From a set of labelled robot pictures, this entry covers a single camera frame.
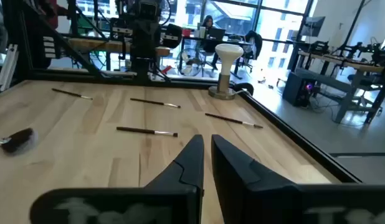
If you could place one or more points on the wooden bench top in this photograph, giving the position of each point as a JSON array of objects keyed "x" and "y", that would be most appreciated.
[{"x": 96, "y": 45}]

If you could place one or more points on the dark computer monitor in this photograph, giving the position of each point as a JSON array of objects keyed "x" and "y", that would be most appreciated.
[{"x": 313, "y": 26}]

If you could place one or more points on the dark laptop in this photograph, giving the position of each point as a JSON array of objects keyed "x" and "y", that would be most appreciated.
[{"x": 217, "y": 33}]

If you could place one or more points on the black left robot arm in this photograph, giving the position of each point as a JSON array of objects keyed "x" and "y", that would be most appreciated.
[{"x": 139, "y": 63}]

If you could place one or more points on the black office desk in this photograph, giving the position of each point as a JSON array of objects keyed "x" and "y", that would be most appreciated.
[{"x": 236, "y": 42}]

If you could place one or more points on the wooden top workbench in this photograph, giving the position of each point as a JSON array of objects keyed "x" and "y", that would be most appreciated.
[{"x": 351, "y": 63}]

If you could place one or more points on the round floor fan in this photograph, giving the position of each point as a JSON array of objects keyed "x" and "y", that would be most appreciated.
[{"x": 189, "y": 63}]

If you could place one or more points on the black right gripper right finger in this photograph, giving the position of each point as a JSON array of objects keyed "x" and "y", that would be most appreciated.
[{"x": 248, "y": 193}]

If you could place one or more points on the black robot arm on workbench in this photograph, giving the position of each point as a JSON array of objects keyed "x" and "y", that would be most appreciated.
[{"x": 364, "y": 49}]

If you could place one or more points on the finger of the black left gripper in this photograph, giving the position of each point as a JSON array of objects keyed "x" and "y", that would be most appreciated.
[
  {"x": 170, "y": 36},
  {"x": 122, "y": 31}
]

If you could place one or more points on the white aluminium extrusion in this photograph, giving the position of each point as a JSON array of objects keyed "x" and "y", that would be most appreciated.
[{"x": 7, "y": 67}]

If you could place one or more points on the chair with black jacket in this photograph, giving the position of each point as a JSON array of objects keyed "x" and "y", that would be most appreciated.
[{"x": 254, "y": 42}]

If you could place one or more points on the grey computer tower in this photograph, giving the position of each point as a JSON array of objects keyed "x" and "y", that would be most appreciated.
[{"x": 296, "y": 88}]

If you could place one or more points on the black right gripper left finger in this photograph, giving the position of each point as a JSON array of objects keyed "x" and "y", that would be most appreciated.
[{"x": 180, "y": 199}]

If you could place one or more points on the white dome lamp metal base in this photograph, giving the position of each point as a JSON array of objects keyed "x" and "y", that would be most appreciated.
[{"x": 228, "y": 53}]

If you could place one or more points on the person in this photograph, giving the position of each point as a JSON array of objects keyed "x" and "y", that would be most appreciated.
[
  {"x": 208, "y": 23},
  {"x": 52, "y": 15}
]

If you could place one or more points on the thin makeup brush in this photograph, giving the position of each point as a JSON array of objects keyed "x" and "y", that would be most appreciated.
[
  {"x": 136, "y": 130},
  {"x": 72, "y": 93},
  {"x": 149, "y": 101},
  {"x": 223, "y": 118}
]

